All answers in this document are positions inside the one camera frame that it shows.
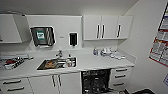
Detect stainless steel dishwasher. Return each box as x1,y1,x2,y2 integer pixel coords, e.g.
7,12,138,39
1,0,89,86
81,68,116,94

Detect white drawer unit beside dishwasher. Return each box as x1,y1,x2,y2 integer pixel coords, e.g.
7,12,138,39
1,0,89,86
109,66,131,91

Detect dish soap bottle blue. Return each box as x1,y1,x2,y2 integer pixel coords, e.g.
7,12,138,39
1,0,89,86
93,47,99,57

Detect white cup in sink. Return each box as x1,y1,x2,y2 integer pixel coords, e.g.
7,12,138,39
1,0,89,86
65,58,75,68

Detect stacked white dishes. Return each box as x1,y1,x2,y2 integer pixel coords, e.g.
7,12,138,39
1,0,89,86
100,47,114,57

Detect chrome sink faucet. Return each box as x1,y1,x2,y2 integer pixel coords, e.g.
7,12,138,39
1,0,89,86
55,49,64,58

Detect stainless steel sink basin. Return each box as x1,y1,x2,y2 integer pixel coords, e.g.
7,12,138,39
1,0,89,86
36,57,78,71

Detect folded white cloth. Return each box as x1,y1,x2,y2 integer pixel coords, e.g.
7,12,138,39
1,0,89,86
111,52,127,60

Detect orange bowl in sink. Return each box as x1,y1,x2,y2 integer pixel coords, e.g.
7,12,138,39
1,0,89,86
44,59,58,69

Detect black paper towel dispenser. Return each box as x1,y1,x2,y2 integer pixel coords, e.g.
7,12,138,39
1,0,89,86
29,26,57,48

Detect white sink base cabinet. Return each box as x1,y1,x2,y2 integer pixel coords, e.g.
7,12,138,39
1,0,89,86
28,72,83,94

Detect dish drying rack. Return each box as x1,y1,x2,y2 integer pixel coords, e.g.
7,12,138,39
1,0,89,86
0,55,34,70

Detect white drawer unit beside microwave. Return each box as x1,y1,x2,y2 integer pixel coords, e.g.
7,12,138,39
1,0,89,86
0,77,34,94

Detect small blue recycling sign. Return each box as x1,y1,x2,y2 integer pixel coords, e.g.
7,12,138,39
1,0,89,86
162,73,168,88

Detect black wall soap dispenser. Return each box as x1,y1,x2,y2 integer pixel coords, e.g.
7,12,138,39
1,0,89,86
68,32,79,47

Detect white wall cabinet three doors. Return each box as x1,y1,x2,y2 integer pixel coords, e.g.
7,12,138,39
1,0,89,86
82,14,134,42

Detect wire dishwasher rack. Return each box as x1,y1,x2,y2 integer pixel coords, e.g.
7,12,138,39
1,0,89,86
83,73,111,94

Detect white wall cabinet wide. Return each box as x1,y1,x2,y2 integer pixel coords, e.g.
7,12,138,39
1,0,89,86
0,13,33,44

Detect large wall notice poster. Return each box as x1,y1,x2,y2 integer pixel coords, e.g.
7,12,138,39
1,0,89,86
149,3,168,68

